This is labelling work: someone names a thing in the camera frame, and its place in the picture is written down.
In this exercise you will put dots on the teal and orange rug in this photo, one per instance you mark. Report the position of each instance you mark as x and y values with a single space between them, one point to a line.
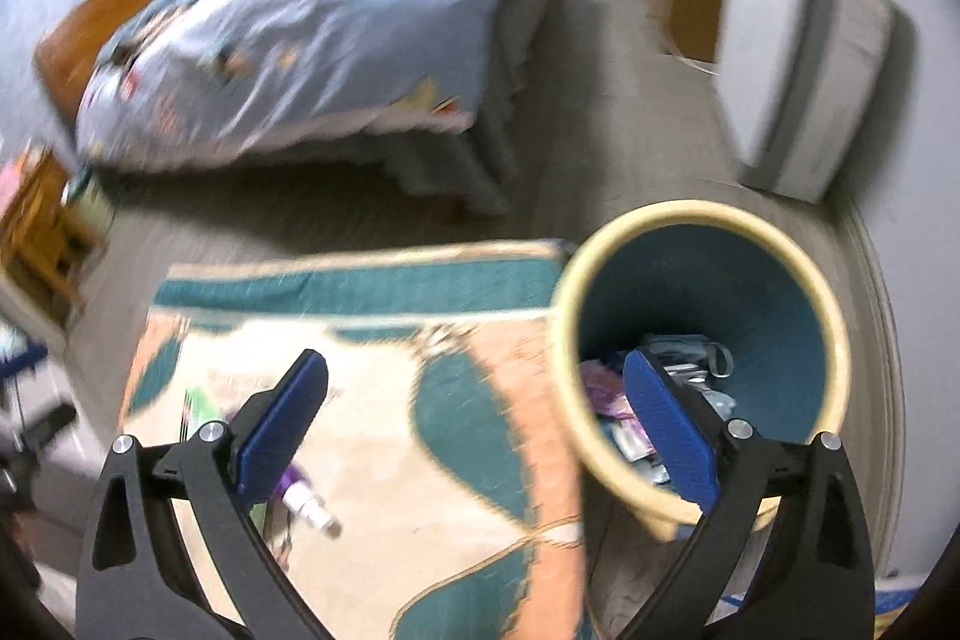
450 460

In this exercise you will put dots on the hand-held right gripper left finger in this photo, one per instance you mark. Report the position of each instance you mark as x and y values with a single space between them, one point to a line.
281 430

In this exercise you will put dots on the teal bin with yellow rim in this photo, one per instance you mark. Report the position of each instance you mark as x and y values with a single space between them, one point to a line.
765 310

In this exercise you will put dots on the bed with grey skirt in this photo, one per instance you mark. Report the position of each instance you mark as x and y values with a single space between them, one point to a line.
495 145

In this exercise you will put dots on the wooden headboard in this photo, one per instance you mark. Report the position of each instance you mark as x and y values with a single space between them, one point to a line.
112 18

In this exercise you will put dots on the white standing air conditioner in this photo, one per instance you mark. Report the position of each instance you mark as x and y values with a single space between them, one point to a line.
795 55

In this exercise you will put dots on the green wrapper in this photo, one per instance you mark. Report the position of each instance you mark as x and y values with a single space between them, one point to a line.
195 407

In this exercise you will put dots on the wooden stool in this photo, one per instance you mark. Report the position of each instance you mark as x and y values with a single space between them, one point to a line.
45 235

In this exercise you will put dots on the bed with blue quilt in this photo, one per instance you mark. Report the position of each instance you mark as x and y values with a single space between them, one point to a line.
300 33

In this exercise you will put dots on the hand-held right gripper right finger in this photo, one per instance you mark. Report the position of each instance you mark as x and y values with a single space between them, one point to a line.
671 437

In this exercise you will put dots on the purple wrapper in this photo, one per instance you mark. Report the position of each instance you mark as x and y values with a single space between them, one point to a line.
600 394

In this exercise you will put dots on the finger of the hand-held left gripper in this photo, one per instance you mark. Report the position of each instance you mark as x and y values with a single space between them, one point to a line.
49 424

